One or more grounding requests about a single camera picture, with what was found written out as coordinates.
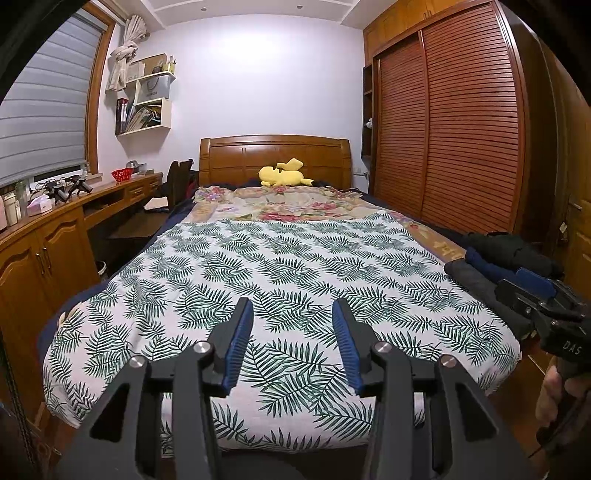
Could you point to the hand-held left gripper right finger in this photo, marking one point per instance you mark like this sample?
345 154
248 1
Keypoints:
346 341

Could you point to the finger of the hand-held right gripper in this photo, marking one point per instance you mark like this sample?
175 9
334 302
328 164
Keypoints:
535 281
517 302

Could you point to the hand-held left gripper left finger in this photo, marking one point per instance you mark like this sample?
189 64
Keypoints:
238 350

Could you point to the black double-breasted coat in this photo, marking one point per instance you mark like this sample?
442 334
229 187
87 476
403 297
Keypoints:
512 251

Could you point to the person's right hand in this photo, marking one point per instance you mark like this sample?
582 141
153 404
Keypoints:
549 392

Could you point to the dark grey folded cloth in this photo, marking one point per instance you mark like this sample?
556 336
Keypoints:
480 290

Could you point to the navy folded cloth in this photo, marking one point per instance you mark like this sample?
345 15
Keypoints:
482 265

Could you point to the green leaf print blanket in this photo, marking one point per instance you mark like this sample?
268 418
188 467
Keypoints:
277 277

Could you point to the floral blanket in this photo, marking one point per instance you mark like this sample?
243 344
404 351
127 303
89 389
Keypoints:
286 205

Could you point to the waste bin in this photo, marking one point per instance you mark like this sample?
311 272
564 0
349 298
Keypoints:
101 270

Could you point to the wooden louvered wardrobe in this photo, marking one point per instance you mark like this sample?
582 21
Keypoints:
461 124

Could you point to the yellow plush toy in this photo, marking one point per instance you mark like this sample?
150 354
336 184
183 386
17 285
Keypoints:
284 176

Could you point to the dark desk chair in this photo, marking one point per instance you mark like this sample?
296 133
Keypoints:
178 182

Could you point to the wooden bed headboard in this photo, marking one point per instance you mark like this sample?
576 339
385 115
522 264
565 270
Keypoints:
240 157

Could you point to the small grey desk gadget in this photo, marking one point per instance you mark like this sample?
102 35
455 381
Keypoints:
136 166

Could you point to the red basket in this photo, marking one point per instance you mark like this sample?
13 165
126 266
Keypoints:
122 174

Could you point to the wooden desk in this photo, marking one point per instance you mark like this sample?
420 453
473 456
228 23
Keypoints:
37 258

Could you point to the black hand-held device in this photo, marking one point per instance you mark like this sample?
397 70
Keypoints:
59 193
79 183

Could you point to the pink tissue box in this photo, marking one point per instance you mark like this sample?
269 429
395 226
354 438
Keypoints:
39 206

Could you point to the white paper bag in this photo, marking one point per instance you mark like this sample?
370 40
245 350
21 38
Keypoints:
154 88

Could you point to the grey window blind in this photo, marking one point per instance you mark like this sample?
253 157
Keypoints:
46 115

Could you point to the tied beige curtain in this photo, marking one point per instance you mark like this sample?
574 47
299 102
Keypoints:
123 60

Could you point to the white wall shelf unit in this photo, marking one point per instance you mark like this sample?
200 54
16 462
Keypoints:
165 113

